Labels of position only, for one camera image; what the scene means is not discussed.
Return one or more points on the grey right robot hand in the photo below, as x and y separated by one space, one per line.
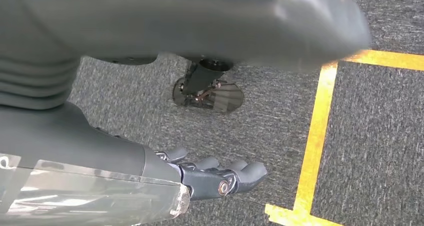
82 158

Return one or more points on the dark robot foot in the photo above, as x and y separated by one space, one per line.
225 98

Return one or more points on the yellow floor tape marking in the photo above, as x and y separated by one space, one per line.
318 135

